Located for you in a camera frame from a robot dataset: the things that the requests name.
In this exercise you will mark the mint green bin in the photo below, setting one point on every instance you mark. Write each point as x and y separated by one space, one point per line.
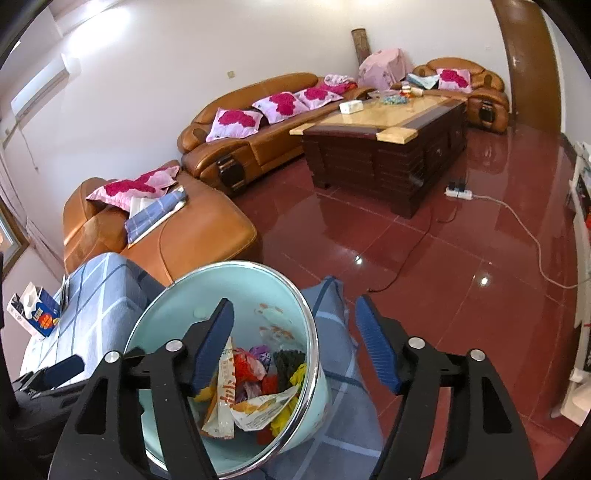
184 295

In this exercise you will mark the purple wrapper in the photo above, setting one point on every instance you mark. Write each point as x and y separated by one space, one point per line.
261 356

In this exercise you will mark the white air conditioner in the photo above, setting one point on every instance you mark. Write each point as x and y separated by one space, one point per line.
39 85

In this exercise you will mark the pink cloth cover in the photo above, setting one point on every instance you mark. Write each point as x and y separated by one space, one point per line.
385 69

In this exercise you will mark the white milk carton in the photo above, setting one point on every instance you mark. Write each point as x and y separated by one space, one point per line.
16 314

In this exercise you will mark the brown leather armchair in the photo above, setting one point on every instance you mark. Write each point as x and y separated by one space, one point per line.
489 101

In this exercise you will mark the brown wooden door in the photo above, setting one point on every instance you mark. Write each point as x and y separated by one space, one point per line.
526 64

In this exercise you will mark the folded blue plaid cloth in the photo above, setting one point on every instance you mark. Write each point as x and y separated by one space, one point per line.
157 214

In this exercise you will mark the white power strip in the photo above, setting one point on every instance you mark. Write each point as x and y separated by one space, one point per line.
459 193

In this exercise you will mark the small pink floral pillow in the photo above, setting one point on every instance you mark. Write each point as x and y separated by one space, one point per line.
339 83

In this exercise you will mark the wooden board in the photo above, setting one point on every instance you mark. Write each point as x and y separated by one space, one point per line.
361 50

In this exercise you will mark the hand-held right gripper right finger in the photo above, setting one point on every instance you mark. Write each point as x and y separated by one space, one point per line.
376 341

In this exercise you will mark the window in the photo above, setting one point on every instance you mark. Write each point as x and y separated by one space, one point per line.
14 240

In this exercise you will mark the long brown leather sofa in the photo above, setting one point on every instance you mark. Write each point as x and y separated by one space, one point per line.
268 147

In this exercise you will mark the yellow plastic bag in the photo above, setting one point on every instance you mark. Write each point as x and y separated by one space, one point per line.
281 422

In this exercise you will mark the dark green snack packet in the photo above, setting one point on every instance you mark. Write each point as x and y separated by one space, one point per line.
63 293

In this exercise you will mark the light blue cloth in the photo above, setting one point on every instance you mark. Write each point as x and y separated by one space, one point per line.
422 81

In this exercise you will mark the dark wooden coffee table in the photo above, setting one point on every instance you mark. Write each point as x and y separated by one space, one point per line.
369 157

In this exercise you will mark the brown leather chaise sofa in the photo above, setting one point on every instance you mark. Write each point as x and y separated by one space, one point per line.
203 230

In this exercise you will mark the blue milk carton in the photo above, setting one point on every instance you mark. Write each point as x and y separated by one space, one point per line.
46 318

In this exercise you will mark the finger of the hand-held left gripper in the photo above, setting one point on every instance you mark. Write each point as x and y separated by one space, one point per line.
64 369

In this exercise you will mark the dark knitted cloth bundle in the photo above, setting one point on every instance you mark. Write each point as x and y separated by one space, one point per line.
286 364

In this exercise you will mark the pile of colourful candies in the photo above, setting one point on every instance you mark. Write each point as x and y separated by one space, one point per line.
388 98

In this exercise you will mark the red plastic bag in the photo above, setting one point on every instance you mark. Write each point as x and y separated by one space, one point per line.
247 367

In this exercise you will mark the white box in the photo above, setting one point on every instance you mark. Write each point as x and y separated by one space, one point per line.
351 107

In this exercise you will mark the white shelf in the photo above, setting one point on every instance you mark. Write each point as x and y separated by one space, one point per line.
579 277

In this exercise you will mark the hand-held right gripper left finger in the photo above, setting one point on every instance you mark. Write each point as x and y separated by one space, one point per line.
214 346

